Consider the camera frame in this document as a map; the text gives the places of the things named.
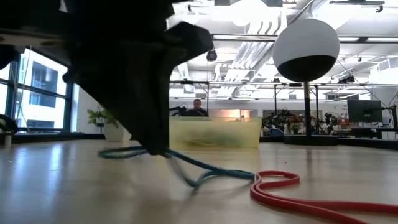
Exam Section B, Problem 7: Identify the red rubber band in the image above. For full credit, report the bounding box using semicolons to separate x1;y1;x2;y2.
249;170;398;224

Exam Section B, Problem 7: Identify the long ceiling light strip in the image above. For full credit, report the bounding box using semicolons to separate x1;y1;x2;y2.
213;34;277;41
366;36;398;43

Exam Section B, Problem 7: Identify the black curved cable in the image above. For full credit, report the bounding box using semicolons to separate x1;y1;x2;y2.
0;113;21;134

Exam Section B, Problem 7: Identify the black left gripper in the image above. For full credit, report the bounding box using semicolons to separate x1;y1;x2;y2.
58;0;175;156

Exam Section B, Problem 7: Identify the black computer monitor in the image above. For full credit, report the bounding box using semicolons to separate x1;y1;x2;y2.
346;99;384;123

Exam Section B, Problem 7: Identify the yellow translucent plastic bin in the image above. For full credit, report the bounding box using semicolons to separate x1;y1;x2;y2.
169;116;262;149

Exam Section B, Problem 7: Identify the black metal rail frame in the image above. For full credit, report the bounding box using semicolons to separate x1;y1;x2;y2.
0;132;398;151

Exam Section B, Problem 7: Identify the person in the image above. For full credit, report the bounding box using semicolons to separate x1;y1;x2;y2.
185;98;210;118
286;114;300;135

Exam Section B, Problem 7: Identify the white globe lamp black base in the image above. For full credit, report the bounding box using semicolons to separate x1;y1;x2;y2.
272;18;341;146

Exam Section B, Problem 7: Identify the black background rig frame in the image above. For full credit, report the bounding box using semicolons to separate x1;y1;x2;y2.
210;81;398;114
169;80;210;118

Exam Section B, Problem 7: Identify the blue rubber band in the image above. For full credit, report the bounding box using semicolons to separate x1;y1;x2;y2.
98;146;256;193

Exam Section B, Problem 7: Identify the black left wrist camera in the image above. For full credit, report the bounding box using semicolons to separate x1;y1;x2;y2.
167;21;215;63

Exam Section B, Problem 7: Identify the green plant in white pot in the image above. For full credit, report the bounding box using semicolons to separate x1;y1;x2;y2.
86;107;133;143

